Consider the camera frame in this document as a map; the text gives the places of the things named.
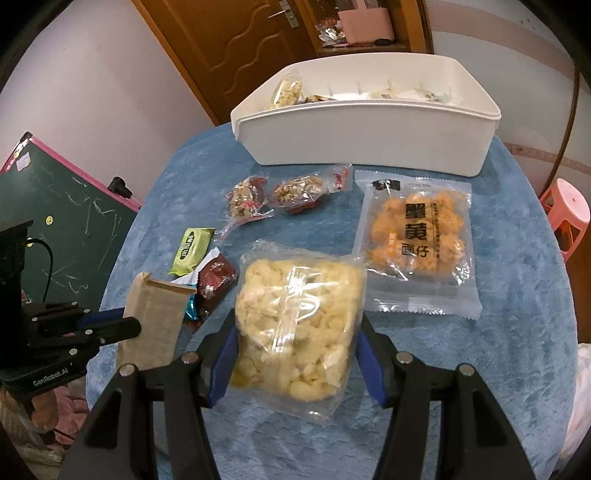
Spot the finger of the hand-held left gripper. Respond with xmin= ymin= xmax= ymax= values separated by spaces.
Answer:
xmin=88 ymin=310 xmax=126 ymax=325
xmin=76 ymin=316 xmax=142 ymax=348

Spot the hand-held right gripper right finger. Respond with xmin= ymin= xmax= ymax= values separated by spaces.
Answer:
xmin=355 ymin=314 xmax=557 ymax=480

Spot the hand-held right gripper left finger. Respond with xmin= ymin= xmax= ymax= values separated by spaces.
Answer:
xmin=58 ymin=307 xmax=238 ymax=480

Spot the brown cracker packet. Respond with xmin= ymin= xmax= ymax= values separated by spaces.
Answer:
xmin=116 ymin=272 xmax=197 ymax=372

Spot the dark red snack packet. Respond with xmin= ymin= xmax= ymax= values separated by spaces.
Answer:
xmin=185 ymin=255 xmax=238 ymax=333

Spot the pale puffs packet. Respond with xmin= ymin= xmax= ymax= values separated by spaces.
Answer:
xmin=264 ymin=69 xmax=305 ymax=110
xmin=229 ymin=240 xmax=368 ymax=421

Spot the green snack packet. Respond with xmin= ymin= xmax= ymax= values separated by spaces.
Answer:
xmin=168 ymin=227 xmax=217 ymax=277

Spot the orange cracker packet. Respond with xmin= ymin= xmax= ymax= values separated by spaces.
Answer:
xmin=353 ymin=170 xmax=483 ymax=320

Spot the clear nut packet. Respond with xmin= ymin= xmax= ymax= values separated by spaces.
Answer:
xmin=270 ymin=166 xmax=352 ymax=217
xmin=219 ymin=176 xmax=276 ymax=239

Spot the white plastic bin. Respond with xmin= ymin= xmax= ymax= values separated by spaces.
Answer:
xmin=230 ymin=55 xmax=502 ymax=178

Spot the person's left hand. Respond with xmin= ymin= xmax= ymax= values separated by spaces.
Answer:
xmin=28 ymin=390 xmax=61 ymax=432

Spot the pink bedding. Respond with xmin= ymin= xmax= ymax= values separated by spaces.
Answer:
xmin=46 ymin=392 xmax=93 ymax=446

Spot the blue towel table cover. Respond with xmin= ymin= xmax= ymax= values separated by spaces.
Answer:
xmin=85 ymin=122 xmax=580 ymax=480

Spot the white checked cloth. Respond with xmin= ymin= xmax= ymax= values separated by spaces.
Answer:
xmin=561 ymin=342 xmax=591 ymax=467

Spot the pink plastic stool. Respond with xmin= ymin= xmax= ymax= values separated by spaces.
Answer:
xmin=539 ymin=178 xmax=591 ymax=264

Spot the brown wooden door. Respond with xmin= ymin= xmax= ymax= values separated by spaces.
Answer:
xmin=131 ymin=0 xmax=319 ymax=127

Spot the pile of shiny wrappers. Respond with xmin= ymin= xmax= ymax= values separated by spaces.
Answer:
xmin=316 ymin=18 xmax=352 ymax=47

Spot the grey floral sliding wardrobe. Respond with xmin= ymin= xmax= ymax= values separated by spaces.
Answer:
xmin=416 ymin=0 xmax=591 ymax=185

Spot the pink basket clear dome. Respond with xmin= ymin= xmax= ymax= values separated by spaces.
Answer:
xmin=337 ymin=0 xmax=395 ymax=44

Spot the wooden corner shelf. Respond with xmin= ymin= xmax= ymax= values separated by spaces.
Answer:
xmin=295 ymin=0 xmax=435 ymax=58

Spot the black cable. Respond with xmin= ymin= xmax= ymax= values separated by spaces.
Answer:
xmin=25 ymin=237 xmax=55 ymax=301

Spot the green chalkboard pink frame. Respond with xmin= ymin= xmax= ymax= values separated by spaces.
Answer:
xmin=0 ymin=131 xmax=144 ymax=315

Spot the silver door handle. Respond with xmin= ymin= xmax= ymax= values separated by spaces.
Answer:
xmin=268 ymin=0 xmax=296 ymax=28

